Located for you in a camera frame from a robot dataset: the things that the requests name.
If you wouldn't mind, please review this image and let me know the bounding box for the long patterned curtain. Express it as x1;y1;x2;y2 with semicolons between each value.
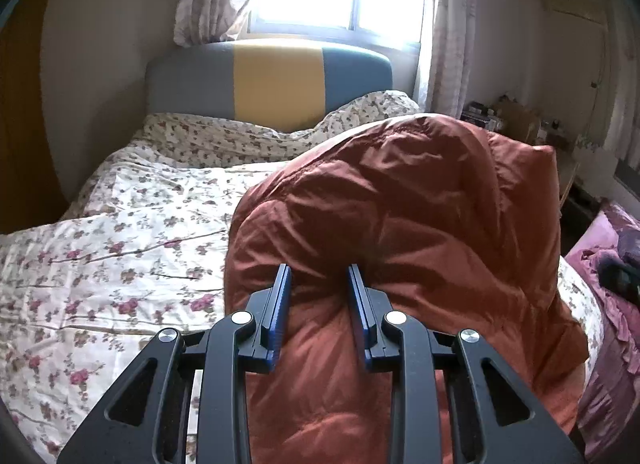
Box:
425;0;479;121

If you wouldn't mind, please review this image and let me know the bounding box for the small-flowered folded quilt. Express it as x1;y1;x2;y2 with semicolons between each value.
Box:
131;89;422;171

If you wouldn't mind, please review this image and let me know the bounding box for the white cabinet door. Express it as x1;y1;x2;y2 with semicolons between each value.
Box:
542;0;622;146

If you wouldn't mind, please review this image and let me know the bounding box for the orange down jacket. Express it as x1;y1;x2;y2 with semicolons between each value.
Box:
223;114;591;464

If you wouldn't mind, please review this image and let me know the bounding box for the pink-flowered bed cover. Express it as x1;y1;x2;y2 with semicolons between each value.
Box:
0;160;607;464

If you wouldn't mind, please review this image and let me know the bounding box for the grey yellow teal headboard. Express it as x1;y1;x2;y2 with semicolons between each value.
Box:
145;39;394;134

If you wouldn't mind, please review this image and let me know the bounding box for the dark cloth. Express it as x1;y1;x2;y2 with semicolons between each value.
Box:
599;250;640;306

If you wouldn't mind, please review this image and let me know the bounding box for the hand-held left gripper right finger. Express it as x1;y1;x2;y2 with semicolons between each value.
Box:
347;264;586;464

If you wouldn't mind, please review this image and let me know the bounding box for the brown wooden wardrobe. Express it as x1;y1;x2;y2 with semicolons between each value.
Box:
0;0;69;236

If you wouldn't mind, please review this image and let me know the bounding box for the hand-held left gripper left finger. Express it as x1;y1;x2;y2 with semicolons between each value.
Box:
57;263;293;464

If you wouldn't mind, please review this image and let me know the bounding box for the cluttered desk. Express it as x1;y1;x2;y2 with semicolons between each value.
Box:
460;93;603;245

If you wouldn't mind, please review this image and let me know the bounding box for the purple ruffled cloth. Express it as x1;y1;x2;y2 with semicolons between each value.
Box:
564;198;640;464

